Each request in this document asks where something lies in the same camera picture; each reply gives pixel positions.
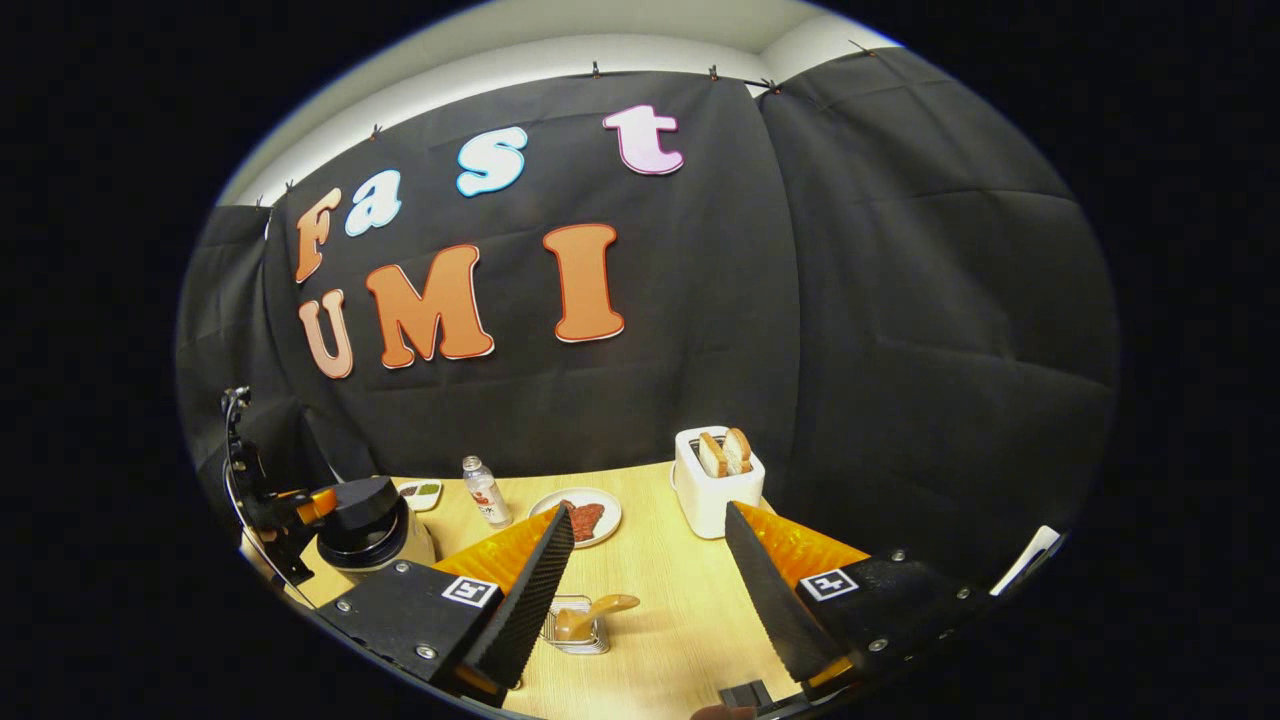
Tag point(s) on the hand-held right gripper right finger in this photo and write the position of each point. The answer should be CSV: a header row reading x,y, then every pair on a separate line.
x,y
775,600

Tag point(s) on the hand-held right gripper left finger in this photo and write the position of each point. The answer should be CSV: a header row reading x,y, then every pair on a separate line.
x,y
530,600

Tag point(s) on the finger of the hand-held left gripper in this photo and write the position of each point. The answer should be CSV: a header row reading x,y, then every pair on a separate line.
x,y
320,503

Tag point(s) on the grey and beige rice cooker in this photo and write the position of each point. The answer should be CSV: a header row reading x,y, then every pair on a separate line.
x,y
365,510

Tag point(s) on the wooden spoon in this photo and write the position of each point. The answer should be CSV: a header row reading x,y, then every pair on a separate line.
x,y
615,603

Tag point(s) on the white plate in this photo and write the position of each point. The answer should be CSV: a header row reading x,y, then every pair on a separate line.
x,y
540,505

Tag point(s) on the black table edge clamp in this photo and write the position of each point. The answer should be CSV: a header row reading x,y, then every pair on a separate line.
x,y
745,694

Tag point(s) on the brown meat piece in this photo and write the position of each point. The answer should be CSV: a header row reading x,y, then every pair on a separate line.
x,y
588,520

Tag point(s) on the small white sauce dish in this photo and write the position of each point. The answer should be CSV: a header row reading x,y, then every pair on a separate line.
x,y
420,492

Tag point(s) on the clear drink bottle red label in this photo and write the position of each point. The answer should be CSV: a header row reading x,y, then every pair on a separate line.
x,y
488,500

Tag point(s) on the white toaster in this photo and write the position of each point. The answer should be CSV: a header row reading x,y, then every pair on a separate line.
x,y
700,500

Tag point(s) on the toast slice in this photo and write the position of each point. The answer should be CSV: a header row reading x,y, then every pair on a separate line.
x,y
738,450
713,455

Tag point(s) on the row of small cloth clips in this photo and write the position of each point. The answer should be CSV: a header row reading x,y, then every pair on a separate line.
x,y
595,70

